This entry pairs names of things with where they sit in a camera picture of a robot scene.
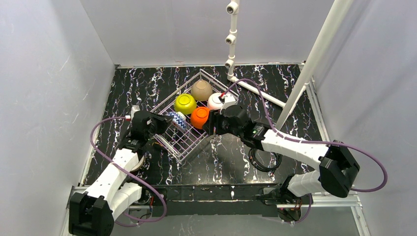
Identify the white wire dish rack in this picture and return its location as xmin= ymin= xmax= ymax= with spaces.
xmin=148 ymin=69 xmax=239 ymax=164

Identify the yellow-green bowl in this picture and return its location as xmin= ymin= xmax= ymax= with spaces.
xmin=174 ymin=93 xmax=197 ymax=115

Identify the coiled black cable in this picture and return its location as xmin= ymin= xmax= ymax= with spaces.
xmin=248 ymin=147 xmax=283 ymax=173

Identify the orange bowl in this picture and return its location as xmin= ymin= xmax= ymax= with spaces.
xmin=190 ymin=107 xmax=210 ymax=129

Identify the aluminium table frame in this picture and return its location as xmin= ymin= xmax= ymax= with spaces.
xmin=60 ymin=65 xmax=372 ymax=236

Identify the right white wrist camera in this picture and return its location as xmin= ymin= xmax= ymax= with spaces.
xmin=218 ymin=93 xmax=237 ymax=110

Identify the small yellow black object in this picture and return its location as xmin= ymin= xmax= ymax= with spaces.
xmin=152 ymin=141 xmax=165 ymax=150

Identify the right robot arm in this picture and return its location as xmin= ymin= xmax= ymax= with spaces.
xmin=203 ymin=105 xmax=360 ymax=203

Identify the beige bowl white inside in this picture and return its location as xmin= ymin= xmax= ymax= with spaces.
xmin=191 ymin=80 xmax=213 ymax=101

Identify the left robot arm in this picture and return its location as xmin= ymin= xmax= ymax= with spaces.
xmin=68 ymin=110 xmax=173 ymax=236

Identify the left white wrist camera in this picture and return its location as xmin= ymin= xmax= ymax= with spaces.
xmin=125 ymin=105 xmax=141 ymax=121

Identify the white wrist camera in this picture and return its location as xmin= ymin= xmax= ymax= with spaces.
xmin=218 ymin=93 xmax=237 ymax=110
xmin=125 ymin=105 xmax=141 ymax=121

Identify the red patterned bowl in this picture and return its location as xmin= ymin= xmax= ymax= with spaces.
xmin=166 ymin=111 xmax=187 ymax=132

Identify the white pipe camera frame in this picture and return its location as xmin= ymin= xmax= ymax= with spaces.
xmin=207 ymin=0 xmax=334 ymax=137

